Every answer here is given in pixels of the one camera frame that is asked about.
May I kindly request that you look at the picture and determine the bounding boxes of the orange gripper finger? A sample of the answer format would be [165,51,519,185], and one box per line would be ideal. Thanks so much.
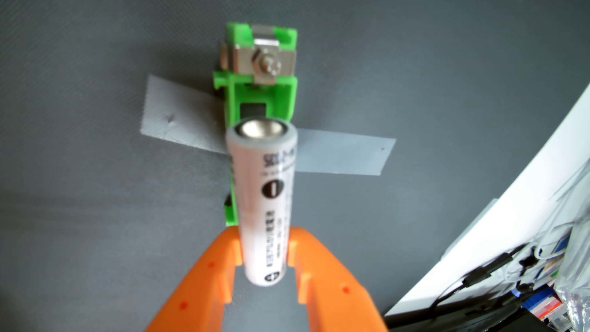
[286,226,389,332]
[144,226,244,332]

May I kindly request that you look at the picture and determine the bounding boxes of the grey tape strip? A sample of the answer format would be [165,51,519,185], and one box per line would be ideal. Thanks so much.
[140,75,397,177]

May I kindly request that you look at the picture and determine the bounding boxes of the green battery holder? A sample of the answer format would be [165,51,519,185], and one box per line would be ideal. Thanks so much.
[212,22,298,227]

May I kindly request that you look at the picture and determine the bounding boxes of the clear plastic bag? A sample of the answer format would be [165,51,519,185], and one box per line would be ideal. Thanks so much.
[553,161,590,332]

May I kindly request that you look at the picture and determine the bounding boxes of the black adapter cable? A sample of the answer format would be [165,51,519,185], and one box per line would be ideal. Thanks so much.
[429,251,528,319]

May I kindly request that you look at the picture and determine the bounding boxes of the white AA battery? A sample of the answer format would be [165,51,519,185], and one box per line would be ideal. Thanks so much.
[225,117,299,287]

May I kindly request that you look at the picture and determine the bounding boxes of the dark grey mat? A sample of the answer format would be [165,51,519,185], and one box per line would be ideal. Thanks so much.
[0,0,590,332]

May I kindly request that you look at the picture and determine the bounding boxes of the black plug with blue light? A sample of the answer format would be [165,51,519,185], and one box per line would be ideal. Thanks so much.
[511,281,535,298]

